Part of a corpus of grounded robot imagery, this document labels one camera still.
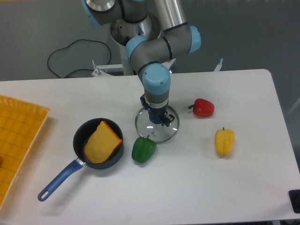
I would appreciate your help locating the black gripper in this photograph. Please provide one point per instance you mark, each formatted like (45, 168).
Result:
(157, 111)

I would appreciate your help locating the glass pot lid blue knob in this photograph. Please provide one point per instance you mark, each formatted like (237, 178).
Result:
(156, 132)

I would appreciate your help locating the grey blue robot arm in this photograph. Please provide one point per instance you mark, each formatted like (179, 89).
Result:
(147, 42)

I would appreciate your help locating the red toy bell pepper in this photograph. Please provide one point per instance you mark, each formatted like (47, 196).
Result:
(202, 108)

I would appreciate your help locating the green toy bell pepper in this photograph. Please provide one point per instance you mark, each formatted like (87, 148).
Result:
(143, 149)

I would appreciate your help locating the yellow toy bell pepper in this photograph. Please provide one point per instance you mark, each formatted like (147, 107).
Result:
(224, 141)

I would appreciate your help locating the yellow toy bread slice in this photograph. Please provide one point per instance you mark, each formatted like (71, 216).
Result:
(102, 143)

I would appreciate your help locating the yellow plastic basket tray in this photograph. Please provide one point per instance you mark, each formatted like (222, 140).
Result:
(20, 124)

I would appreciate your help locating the black object table corner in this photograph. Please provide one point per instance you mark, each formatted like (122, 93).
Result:
(295, 200)

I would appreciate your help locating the dark saucepan blue handle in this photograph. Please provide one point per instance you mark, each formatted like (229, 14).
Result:
(79, 141)

